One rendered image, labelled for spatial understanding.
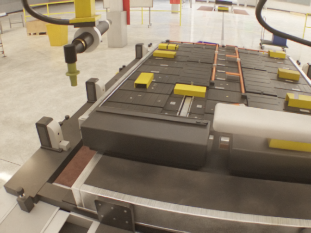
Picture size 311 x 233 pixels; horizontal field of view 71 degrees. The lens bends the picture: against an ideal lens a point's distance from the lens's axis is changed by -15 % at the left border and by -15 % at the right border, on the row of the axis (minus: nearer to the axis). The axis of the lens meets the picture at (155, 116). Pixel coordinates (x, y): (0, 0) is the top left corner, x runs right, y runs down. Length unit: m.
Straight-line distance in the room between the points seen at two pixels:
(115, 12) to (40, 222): 5.64
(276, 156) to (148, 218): 0.43
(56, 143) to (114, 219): 0.50
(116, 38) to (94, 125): 5.51
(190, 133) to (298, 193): 0.41
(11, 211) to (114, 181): 0.44
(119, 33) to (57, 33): 1.92
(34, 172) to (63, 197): 0.22
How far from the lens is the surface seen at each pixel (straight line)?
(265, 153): 0.79
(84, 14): 0.77
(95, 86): 1.48
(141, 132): 0.81
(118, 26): 6.22
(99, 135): 0.86
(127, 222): 0.77
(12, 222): 0.99
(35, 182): 1.04
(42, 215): 0.96
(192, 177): 0.81
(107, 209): 0.76
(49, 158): 1.13
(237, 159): 0.79
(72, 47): 0.65
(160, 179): 0.80
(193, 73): 1.57
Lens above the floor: 1.54
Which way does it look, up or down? 30 degrees down
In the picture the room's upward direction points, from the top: straight up
